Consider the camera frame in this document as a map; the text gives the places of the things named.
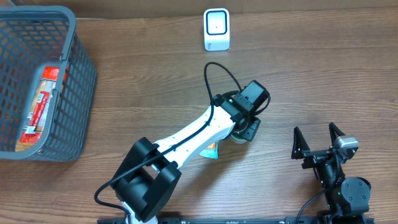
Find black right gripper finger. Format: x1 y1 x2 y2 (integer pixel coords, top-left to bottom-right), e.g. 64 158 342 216
328 122 346 146
291 126 310 160

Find green lidded jar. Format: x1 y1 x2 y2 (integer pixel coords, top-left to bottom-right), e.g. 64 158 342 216
229 134 247 144

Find teal snack pouch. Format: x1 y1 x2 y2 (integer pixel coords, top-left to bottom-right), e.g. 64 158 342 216
200 141 219 159

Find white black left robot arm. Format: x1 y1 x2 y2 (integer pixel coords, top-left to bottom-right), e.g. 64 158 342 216
111 80 270 223

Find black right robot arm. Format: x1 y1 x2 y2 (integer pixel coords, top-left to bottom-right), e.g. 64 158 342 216
291 123 374 223

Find white barcode scanner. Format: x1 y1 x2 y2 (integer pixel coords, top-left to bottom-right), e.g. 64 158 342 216
203 8 231 52

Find red snack package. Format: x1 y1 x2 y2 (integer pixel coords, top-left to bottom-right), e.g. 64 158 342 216
19 66 60 144

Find grey plastic mesh basket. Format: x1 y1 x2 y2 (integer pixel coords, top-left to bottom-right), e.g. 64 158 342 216
1 6 97 162

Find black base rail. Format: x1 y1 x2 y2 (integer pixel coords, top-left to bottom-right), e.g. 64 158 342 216
96 217 375 224

